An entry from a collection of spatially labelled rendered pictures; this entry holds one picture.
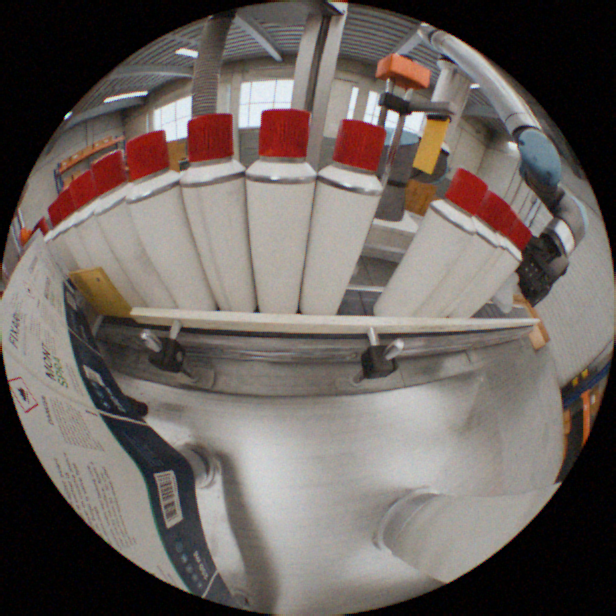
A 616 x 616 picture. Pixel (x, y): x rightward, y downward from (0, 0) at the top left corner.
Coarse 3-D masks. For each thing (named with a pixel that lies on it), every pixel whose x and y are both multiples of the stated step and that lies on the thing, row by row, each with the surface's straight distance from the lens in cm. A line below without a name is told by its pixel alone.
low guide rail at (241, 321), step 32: (160, 320) 24; (192, 320) 21; (224, 320) 19; (256, 320) 18; (288, 320) 18; (320, 320) 18; (352, 320) 20; (384, 320) 21; (416, 320) 24; (448, 320) 29; (480, 320) 37; (512, 320) 53
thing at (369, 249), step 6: (306, 246) 21; (366, 246) 22; (372, 246) 23; (378, 246) 24; (384, 246) 24; (366, 252) 23; (372, 252) 23; (378, 252) 23; (384, 252) 24; (390, 252) 24; (396, 252) 24; (402, 252) 25; (384, 258) 24; (390, 258) 25; (396, 258) 25
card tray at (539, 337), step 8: (520, 296) 107; (520, 304) 110; (528, 304) 124; (528, 312) 117; (536, 312) 122; (536, 328) 115; (544, 328) 121; (528, 336) 93; (536, 336) 106; (544, 336) 122; (536, 344) 99; (544, 344) 99
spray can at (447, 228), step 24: (456, 192) 18; (480, 192) 19; (432, 216) 18; (456, 216) 18; (432, 240) 18; (456, 240) 18; (408, 264) 20; (432, 264) 19; (384, 288) 24; (408, 288) 20; (432, 288) 21; (384, 312) 24; (408, 312) 23
